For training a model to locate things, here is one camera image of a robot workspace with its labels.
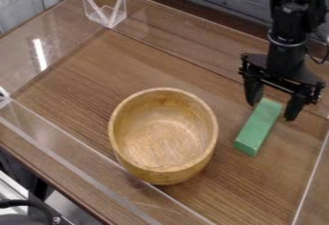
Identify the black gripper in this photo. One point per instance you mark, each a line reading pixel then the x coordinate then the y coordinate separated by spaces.
pixel 298 82

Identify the green rectangular block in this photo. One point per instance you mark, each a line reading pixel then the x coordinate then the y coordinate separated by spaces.
pixel 258 126

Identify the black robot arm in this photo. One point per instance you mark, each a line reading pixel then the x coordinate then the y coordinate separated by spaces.
pixel 295 20

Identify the brown wooden bowl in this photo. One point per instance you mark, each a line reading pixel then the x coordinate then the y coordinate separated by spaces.
pixel 163 133

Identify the clear acrylic tray enclosure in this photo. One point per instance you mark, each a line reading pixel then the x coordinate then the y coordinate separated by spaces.
pixel 67 70

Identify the clear acrylic corner bracket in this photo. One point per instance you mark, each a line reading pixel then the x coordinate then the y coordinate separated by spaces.
pixel 107 16

